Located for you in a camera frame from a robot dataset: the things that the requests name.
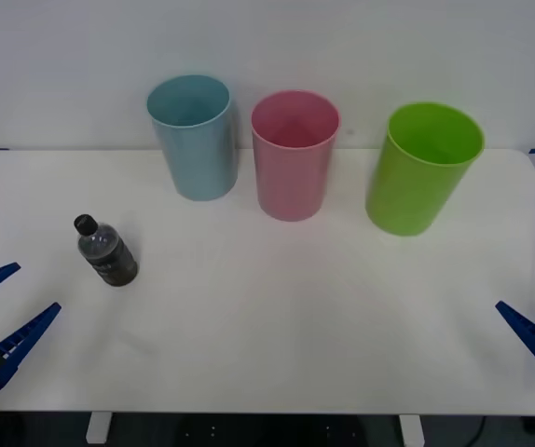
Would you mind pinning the dark plastic bottle black cap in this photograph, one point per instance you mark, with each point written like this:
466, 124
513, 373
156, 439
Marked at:
109, 256

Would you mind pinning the white table leg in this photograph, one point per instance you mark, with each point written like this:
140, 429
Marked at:
97, 427
412, 430

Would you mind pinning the green plastic bin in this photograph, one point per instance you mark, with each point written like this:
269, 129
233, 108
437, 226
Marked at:
407, 195

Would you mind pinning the pale blue plastic bin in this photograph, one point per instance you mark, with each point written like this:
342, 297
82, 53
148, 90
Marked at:
202, 163

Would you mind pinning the pink plastic bin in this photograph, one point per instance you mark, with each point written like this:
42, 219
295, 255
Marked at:
291, 181

